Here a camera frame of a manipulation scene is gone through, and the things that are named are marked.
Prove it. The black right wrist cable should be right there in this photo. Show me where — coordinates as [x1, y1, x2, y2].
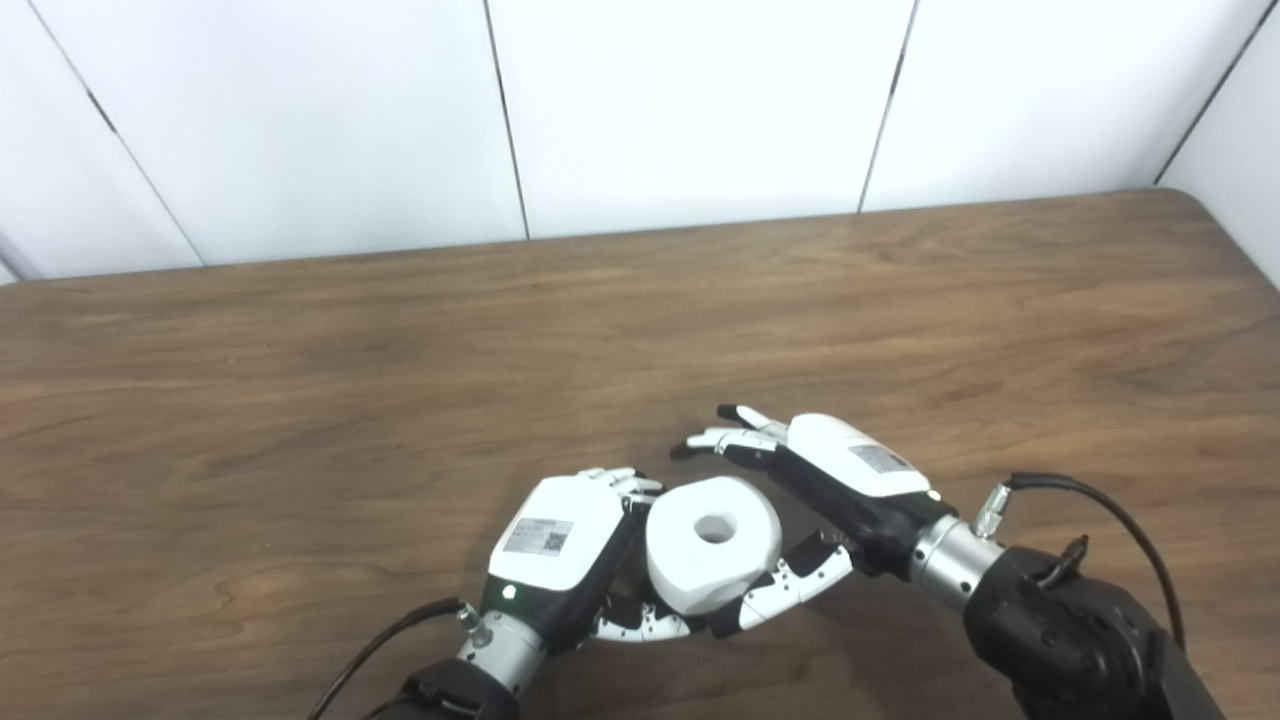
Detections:
[972, 473, 1187, 652]

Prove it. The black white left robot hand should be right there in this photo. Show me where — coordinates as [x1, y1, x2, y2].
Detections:
[485, 467, 702, 652]

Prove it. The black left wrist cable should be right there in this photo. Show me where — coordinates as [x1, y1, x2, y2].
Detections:
[305, 597, 492, 720]

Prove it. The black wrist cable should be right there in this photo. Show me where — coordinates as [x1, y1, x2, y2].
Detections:
[305, 597, 492, 720]
[972, 473, 1187, 652]

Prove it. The round white piece with holes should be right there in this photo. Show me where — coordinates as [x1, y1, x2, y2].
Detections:
[646, 476, 784, 617]

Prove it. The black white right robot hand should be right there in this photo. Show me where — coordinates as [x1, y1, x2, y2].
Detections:
[670, 404, 952, 640]

